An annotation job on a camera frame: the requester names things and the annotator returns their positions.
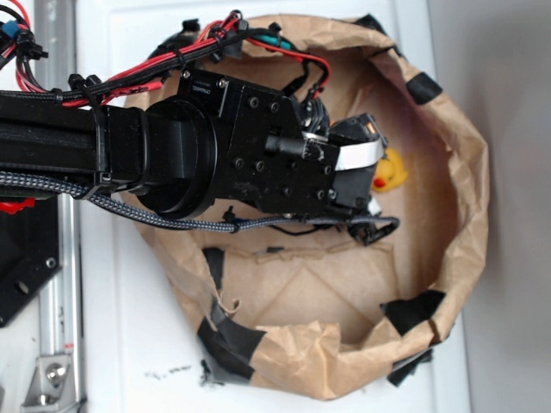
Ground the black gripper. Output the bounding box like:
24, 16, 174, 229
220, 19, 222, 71
176, 70, 339, 216

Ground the silver corner bracket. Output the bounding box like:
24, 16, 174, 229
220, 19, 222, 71
21, 354, 78, 412

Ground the yellow rubber duck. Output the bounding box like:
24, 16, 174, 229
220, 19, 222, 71
372, 148, 408, 192

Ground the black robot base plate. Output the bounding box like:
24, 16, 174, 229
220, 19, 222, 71
1, 198, 59, 328

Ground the brown paper bag bin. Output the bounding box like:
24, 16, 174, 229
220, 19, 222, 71
139, 15, 490, 400

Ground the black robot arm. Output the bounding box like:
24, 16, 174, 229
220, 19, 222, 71
1, 70, 339, 219

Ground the grey braided cable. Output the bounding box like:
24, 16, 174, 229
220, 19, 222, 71
0, 170, 400, 246

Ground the silver aluminium rail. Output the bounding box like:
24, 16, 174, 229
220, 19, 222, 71
34, 1, 87, 412

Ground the red and black cable bundle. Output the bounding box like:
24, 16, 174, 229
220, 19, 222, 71
0, 0, 333, 130

